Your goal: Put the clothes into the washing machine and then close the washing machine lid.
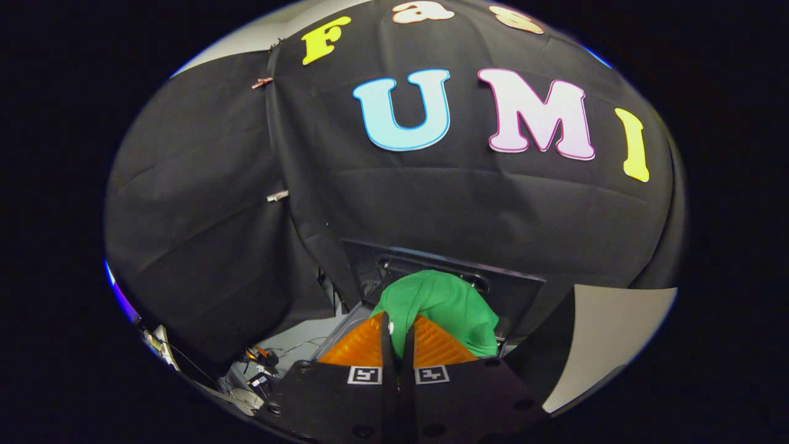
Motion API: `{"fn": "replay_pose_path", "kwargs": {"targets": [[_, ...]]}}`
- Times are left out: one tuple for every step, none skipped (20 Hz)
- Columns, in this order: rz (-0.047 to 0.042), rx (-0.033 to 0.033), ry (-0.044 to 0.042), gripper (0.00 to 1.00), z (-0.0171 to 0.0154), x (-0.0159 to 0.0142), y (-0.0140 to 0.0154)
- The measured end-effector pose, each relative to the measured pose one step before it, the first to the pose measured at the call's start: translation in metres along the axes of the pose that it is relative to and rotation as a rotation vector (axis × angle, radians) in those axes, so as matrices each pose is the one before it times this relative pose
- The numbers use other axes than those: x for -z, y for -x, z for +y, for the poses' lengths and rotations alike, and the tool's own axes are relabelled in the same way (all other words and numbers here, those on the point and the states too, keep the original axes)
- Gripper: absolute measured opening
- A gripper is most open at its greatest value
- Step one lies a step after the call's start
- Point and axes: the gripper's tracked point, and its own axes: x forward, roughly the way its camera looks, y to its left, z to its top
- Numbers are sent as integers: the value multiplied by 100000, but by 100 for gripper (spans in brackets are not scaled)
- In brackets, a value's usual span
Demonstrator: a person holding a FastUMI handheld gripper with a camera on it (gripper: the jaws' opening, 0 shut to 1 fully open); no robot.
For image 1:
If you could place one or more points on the black backdrop cloth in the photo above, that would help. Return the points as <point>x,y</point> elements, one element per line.
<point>468,203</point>

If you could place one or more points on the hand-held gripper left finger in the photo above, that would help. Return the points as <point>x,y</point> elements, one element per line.
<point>387,345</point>

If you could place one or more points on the pink clip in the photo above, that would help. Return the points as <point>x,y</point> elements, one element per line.
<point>262,82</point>

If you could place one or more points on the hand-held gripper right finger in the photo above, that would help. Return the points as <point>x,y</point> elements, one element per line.
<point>408,351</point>

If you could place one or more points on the row of black clips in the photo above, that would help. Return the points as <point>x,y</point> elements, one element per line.
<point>275,43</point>

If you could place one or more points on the silver clip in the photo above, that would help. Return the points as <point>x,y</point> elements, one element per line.
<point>277,196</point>

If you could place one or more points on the green polo shirt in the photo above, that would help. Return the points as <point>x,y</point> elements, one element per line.
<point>450,305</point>

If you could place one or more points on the small orange black device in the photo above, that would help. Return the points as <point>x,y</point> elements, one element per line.
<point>259,356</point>

